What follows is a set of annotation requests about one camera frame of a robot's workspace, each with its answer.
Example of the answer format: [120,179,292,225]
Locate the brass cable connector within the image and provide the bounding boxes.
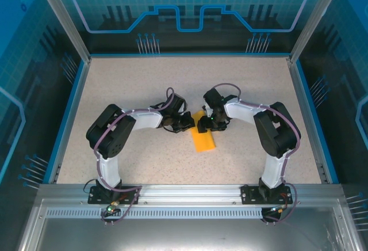
[269,204,289,215]
[105,200,122,214]

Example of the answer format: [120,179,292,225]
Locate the slotted aluminium cable duct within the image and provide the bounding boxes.
[45,208,265,219]

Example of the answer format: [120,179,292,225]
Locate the blue edge strip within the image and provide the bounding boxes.
[295,59,340,184]
[43,59,87,184]

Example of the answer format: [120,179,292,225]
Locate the aluminium frame post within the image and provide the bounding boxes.
[289,0,347,63]
[32,0,92,63]

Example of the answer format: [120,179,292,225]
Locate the wide aluminium mounting beam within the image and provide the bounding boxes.
[39,183,343,206]

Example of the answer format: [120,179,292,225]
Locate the steel cabinet panel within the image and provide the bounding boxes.
[17,199,361,251]

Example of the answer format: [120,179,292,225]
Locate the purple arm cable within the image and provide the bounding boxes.
[93,87,176,225]
[214,82,302,226]

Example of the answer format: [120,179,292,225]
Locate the thin aluminium cross rail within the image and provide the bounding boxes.
[89,52,291,59]

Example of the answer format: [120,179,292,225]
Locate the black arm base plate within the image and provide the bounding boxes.
[87,185,141,205]
[240,184,298,205]

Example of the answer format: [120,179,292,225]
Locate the thin black wire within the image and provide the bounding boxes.
[82,178,97,195]

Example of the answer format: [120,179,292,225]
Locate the aluminium side rail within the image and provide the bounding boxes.
[48,56,93,184]
[287,56,331,184]

